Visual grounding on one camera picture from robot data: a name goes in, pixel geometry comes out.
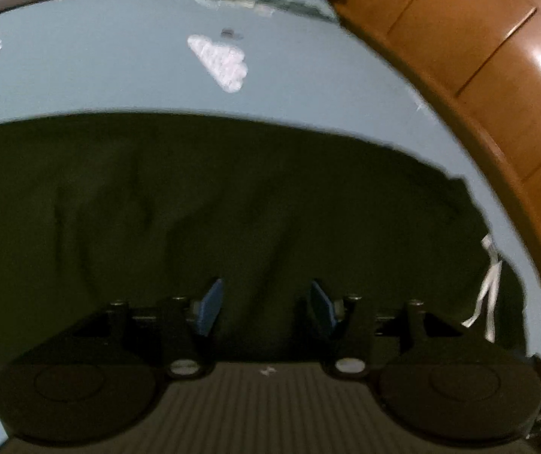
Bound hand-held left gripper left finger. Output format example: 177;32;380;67
69;278;226;380

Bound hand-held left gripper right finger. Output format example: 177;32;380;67
309;279;470;380

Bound black drawstring pants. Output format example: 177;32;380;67
0;112;529;407

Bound flat teal pillow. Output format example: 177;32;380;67
195;0;342;22

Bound wooden bed frame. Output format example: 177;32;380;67
332;0;541;341

